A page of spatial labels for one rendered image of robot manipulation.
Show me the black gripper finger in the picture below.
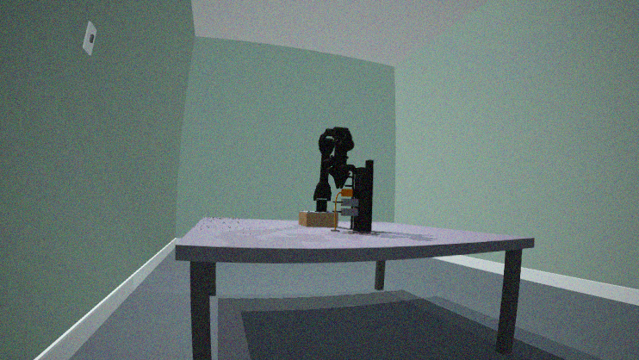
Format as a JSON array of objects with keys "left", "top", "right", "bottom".
[
  {"left": 337, "top": 172, "right": 350, "bottom": 189},
  {"left": 330, "top": 173, "right": 339, "bottom": 189}
]

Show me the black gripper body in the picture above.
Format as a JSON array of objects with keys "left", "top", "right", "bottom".
[{"left": 326, "top": 153, "right": 356, "bottom": 174}]

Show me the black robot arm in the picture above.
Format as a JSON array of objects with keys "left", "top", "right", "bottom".
[{"left": 313, "top": 127, "right": 355, "bottom": 212}]

